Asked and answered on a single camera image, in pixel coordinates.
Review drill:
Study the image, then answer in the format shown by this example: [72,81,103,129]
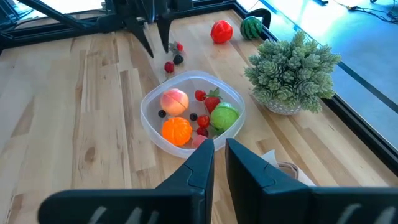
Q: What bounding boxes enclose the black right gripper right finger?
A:
[226,138,398,224]

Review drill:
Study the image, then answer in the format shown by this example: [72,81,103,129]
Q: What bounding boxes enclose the folded beige cloth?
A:
[260,149,317,187]

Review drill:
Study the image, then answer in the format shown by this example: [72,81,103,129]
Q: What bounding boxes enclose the green apple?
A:
[210,101,240,131]

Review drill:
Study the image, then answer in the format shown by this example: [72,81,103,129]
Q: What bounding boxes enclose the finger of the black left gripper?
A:
[157,17,172,53]
[124,17,155,59]

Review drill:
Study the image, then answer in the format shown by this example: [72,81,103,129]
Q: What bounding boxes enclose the dark red cherry with stem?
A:
[195,126,210,138]

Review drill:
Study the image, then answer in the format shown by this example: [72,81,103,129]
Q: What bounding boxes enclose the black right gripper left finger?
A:
[37,138,215,224]

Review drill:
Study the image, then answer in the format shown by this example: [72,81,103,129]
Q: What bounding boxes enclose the glossy red fruit green leaves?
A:
[196,114,226,138]

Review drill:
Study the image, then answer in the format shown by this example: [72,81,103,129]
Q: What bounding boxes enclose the black arch handle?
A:
[244,7,272,30]

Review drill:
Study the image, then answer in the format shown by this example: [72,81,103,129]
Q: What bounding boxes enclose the clear plastic tupperware container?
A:
[139,70,246,159]

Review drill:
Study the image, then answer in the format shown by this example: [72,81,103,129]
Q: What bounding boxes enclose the orange tangerine toy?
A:
[160,116,193,147]

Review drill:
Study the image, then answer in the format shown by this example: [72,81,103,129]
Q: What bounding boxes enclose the pink fuzzy peach toy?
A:
[191,134,208,149]

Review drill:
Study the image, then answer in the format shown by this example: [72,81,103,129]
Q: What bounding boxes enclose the black short table end rail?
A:
[0,0,240,55]

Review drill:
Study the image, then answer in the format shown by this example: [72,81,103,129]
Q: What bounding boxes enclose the black long table edge rail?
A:
[231,0,398,178]

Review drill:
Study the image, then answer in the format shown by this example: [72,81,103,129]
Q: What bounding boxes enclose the smooth orange-pink peach toy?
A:
[160,88,190,117]

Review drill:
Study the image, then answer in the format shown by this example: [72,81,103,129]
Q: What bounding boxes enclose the small striped watermelon toy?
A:
[239,16,264,40]

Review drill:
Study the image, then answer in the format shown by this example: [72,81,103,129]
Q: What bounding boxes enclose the red strawberry green leaves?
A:
[204,86,223,114]

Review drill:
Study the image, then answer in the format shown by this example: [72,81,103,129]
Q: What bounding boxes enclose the small red strawberry toy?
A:
[168,40,184,54]

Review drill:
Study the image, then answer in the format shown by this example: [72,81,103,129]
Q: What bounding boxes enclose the potted green succulent plant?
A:
[244,30,342,116]

